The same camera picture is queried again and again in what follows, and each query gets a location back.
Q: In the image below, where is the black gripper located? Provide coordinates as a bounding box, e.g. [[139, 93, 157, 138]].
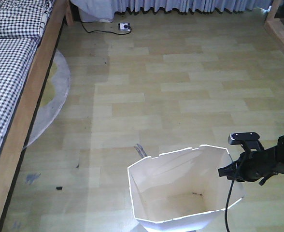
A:
[[218, 145, 281, 183]]

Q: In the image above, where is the white trash bin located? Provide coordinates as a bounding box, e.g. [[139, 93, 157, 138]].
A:
[[128, 145, 245, 232]]

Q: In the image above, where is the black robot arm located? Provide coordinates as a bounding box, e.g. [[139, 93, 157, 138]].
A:
[[218, 132, 284, 186]]

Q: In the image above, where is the wooden desk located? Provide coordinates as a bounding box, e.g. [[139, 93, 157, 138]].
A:
[[264, 0, 284, 54]]

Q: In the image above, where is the white floor socket box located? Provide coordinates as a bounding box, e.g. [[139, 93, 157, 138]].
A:
[[118, 23, 131, 31]]

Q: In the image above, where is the grey round rug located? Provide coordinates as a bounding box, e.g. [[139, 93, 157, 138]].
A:
[[23, 50, 71, 148]]

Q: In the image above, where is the white curtain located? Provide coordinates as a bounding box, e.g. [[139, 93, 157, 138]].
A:
[[71, 0, 272, 17]]

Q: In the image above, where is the checkered bed sheet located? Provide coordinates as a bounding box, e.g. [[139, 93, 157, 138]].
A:
[[0, 38, 39, 152]]

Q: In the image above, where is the checkered pillow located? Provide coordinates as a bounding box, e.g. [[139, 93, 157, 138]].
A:
[[0, 0, 55, 39]]

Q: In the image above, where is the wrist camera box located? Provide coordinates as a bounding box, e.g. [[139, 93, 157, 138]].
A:
[[227, 132, 260, 145]]

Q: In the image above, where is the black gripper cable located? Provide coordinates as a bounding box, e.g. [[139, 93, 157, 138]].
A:
[[223, 177, 237, 232]]

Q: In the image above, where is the black power cord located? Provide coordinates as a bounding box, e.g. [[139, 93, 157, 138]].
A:
[[80, 20, 133, 35]]

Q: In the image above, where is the wooden bed frame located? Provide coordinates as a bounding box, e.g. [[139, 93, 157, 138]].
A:
[[0, 0, 72, 221]]

